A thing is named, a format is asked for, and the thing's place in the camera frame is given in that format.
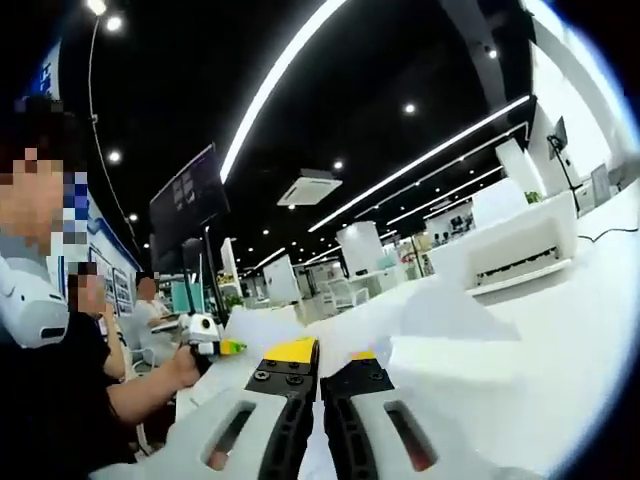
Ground long ceiling light strip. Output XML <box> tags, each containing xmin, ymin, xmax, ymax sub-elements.
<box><xmin>219</xmin><ymin>0</ymin><xmax>347</xmax><ymax>185</ymax></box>

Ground person's dark shirt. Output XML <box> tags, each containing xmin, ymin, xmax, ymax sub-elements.
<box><xmin>0</xmin><ymin>309</ymin><xmax>141</xmax><ymax>480</ymax></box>

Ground background office workstations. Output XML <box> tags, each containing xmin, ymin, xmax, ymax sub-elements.
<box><xmin>239</xmin><ymin>199</ymin><xmax>481</xmax><ymax>321</ymax></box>

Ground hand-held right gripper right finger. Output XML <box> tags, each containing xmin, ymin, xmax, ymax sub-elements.
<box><xmin>319</xmin><ymin>349</ymin><xmax>506</xmax><ymax>480</ymax></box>

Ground ceiling air conditioner vent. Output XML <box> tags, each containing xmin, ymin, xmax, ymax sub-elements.
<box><xmin>276</xmin><ymin>168</ymin><xmax>344</xmax><ymax>207</ymax></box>

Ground white printing paper bundle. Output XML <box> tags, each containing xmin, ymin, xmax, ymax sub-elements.
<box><xmin>219</xmin><ymin>282</ymin><xmax>524</xmax><ymax>480</ymax></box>

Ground black pole stand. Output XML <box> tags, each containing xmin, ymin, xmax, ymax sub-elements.
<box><xmin>179</xmin><ymin>237</ymin><xmax>205</xmax><ymax>317</ymax></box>

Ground large black screen on stand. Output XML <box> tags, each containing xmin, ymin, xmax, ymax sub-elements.
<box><xmin>148</xmin><ymin>143</ymin><xmax>232</xmax><ymax>326</ymax></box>

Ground black monitor on tripod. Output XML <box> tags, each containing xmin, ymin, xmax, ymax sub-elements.
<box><xmin>546</xmin><ymin>115</ymin><xmax>584</xmax><ymax>216</ymax></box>

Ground black printer power cable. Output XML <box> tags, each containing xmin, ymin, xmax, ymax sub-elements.
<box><xmin>577</xmin><ymin>225</ymin><xmax>640</xmax><ymax>245</ymax></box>

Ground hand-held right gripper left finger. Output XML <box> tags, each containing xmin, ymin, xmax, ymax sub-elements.
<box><xmin>87</xmin><ymin>335</ymin><xmax>321</xmax><ymax>480</ymax></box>

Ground white inkjet printer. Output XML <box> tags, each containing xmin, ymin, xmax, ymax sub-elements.
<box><xmin>464</xmin><ymin>189</ymin><xmax>581</xmax><ymax>296</ymax></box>

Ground person's left hand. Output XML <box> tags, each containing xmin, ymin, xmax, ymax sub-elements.
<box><xmin>168</xmin><ymin>344</ymin><xmax>214</xmax><ymax>389</ymax></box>

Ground white table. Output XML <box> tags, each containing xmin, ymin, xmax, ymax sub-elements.
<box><xmin>174</xmin><ymin>194</ymin><xmax>640</xmax><ymax>480</ymax></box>

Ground blue white wall display board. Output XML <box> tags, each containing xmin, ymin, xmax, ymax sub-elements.
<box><xmin>84</xmin><ymin>219</ymin><xmax>146</xmax><ymax>317</ymax></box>

